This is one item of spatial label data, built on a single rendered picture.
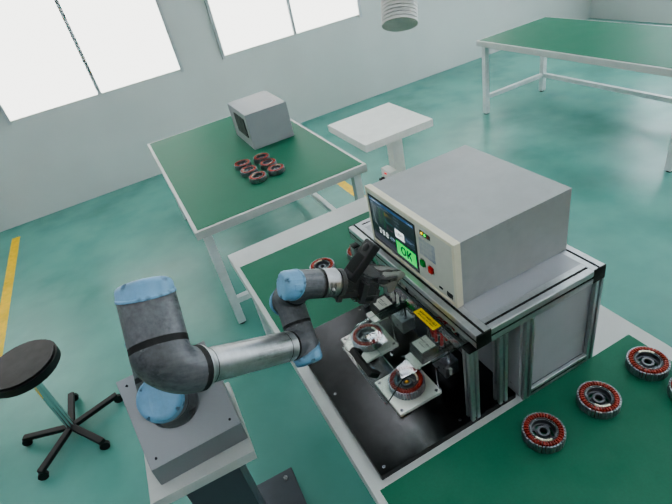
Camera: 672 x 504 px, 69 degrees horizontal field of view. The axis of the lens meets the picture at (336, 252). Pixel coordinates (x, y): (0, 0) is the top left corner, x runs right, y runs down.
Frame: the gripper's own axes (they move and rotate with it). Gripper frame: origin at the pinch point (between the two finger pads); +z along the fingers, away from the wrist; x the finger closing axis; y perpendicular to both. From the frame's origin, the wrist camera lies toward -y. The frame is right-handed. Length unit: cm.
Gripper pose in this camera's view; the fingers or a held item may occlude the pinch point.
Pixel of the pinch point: (401, 271)
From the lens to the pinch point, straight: 135.2
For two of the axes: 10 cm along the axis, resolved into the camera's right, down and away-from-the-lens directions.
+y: -2.0, 9.0, 3.9
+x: 4.5, 4.4, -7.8
